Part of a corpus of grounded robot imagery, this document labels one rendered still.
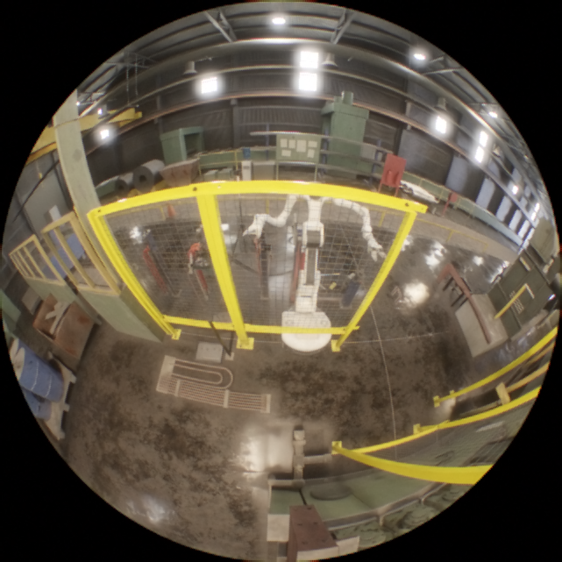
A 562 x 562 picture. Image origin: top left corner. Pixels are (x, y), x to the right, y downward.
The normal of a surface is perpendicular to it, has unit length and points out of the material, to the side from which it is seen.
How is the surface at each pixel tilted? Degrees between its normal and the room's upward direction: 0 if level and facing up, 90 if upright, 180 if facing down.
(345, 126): 90
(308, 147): 90
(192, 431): 0
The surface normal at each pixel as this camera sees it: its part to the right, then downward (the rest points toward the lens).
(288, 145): -0.04, 0.73
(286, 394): 0.03, -0.68
